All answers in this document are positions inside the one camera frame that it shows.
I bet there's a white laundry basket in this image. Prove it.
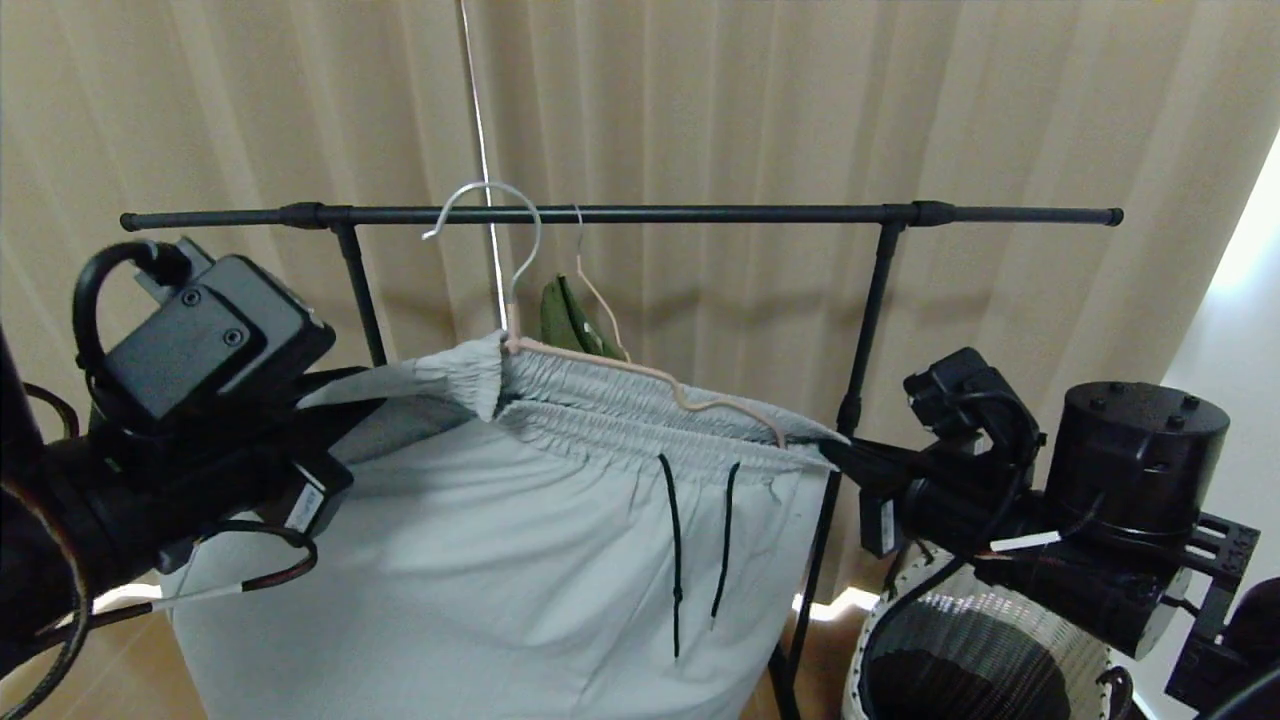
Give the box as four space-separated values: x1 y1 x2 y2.
840 545 1136 720

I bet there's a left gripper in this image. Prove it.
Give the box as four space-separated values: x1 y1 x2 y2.
45 400 356 591

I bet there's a pale grey garment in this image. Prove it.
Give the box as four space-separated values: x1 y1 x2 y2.
160 330 851 720

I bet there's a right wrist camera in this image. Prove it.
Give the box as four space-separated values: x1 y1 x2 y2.
903 347 1046 471

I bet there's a beige curtain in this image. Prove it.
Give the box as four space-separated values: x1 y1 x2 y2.
0 0 1280 621

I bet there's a black clothes rack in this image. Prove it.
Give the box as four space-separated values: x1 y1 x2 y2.
120 200 1124 720

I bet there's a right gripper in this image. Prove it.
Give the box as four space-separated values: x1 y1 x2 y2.
858 465 1041 561

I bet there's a pink clothes hanger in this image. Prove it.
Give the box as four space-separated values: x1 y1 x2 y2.
572 205 633 363
422 181 791 449

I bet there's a green long-sleeved shirt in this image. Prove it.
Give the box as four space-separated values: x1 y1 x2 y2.
540 275 626 361

